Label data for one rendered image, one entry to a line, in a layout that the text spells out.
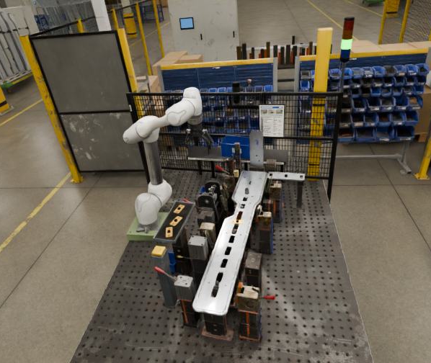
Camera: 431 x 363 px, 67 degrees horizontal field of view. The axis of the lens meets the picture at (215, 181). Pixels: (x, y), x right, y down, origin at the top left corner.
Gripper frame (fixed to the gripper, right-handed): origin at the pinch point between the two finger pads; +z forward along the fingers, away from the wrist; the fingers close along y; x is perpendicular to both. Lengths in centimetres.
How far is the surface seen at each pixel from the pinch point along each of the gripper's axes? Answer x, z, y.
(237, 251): -38, 46, 31
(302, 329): -62, 76, 71
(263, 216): -8, 42, 42
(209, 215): -16.9, 38.4, 7.6
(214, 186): 2.7, 28.0, 6.7
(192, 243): -47, 35, 7
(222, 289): -67, 46, 29
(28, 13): 876, -31, -900
